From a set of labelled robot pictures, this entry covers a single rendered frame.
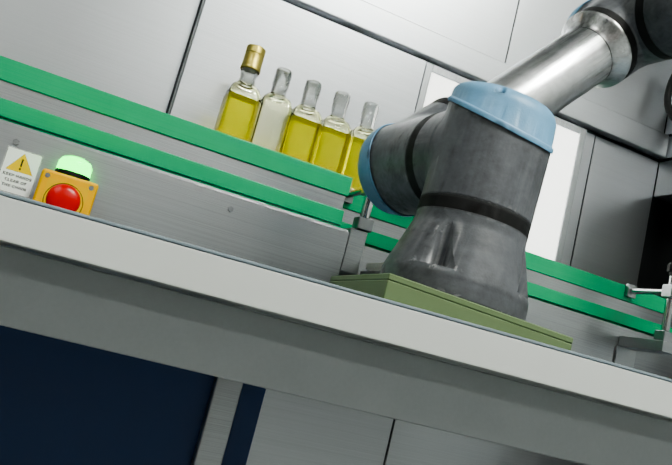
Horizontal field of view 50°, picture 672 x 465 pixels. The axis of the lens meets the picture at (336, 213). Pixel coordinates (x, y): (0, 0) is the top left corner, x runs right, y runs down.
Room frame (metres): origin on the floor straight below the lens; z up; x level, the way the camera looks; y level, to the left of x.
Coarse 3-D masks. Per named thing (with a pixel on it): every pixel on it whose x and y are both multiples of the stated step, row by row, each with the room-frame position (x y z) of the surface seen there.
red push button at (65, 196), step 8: (64, 184) 0.87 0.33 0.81; (48, 192) 0.87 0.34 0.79; (56, 192) 0.87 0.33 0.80; (64, 192) 0.87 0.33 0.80; (72, 192) 0.87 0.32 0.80; (48, 200) 0.87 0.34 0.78; (56, 200) 0.87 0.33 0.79; (64, 200) 0.87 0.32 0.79; (72, 200) 0.87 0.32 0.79; (80, 200) 0.88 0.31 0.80; (64, 208) 0.87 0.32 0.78; (72, 208) 0.87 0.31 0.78
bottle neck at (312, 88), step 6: (306, 84) 1.21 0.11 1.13; (312, 84) 1.21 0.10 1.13; (318, 84) 1.21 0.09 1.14; (306, 90) 1.21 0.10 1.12; (312, 90) 1.21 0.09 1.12; (318, 90) 1.21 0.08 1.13; (306, 96) 1.21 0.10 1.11; (312, 96) 1.21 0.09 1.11; (318, 96) 1.22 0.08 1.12; (306, 102) 1.21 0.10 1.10; (312, 102) 1.21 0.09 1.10
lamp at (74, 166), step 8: (64, 160) 0.91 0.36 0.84; (72, 160) 0.91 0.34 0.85; (80, 160) 0.91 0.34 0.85; (56, 168) 0.91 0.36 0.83; (64, 168) 0.91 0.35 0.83; (72, 168) 0.91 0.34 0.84; (80, 168) 0.91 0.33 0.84; (88, 168) 0.92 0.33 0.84; (80, 176) 0.91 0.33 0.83; (88, 176) 0.93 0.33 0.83
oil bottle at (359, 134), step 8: (360, 128) 1.23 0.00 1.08; (368, 128) 1.24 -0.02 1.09; (352, 136) 1.23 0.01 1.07; (360, 136) 1.23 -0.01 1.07; (352, 144) 1.22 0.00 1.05; (360, 144) 1.23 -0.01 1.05; (352, 152) 1.22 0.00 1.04; (352, 160) 1.22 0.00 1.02; (344, 168) 1.23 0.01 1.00; (352, 168) 1.23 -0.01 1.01; (352, 176) 1.23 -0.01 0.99; (352, 184) 1.23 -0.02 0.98; (360, 184) 1.23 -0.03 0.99
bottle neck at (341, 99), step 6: (336, 96) 1.23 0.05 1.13; (342, 96) 1.23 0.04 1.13; (348, 96) 1.23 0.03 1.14; (336, 102) 1.23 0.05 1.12; (342, 102) 1.23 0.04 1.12; (348, 102) 1.23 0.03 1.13; (336, 108) 1.23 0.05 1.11; (342, 108) 1.23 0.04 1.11; (330, 114) 1.23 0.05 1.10; (336, 114) 1.23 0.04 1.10; (342, 114) 1.23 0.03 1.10
